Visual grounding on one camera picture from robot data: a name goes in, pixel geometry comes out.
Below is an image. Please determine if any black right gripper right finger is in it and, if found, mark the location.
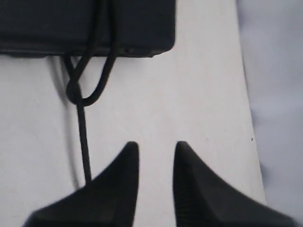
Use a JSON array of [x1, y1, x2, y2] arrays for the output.
[[174, 141, 296, 227]]

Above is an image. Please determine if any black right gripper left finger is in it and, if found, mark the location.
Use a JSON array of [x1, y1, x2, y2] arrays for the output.
[[24, 141, 139, 227]]

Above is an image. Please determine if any black cable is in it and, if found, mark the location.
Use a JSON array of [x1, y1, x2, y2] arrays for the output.
[[62, 0, 119, 185]]

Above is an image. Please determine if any black plastic case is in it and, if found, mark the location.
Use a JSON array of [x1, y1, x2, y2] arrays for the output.
[[0, 0, 176, 58]]

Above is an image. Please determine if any white backdrop curtain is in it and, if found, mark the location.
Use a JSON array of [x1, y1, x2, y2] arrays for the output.
[[236, 0, 303, 222]]

